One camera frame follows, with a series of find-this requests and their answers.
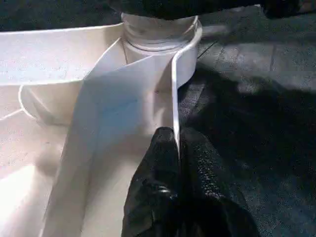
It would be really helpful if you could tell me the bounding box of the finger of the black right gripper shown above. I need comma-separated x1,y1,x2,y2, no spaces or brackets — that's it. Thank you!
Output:
108,0,262,21

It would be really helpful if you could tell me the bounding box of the white plastic table top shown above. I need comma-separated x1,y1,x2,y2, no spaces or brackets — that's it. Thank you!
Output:
0,13,204,237

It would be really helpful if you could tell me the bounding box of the white plastic table leg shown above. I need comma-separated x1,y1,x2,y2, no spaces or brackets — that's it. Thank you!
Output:
120,11,200,54

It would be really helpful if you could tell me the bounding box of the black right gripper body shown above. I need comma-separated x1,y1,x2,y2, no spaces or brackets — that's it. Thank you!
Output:
262,0,307,20

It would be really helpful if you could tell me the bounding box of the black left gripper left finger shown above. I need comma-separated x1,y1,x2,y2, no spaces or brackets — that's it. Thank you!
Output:
120,126,185,237

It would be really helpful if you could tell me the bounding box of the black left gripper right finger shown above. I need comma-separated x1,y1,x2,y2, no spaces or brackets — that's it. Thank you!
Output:
179,127,260,237

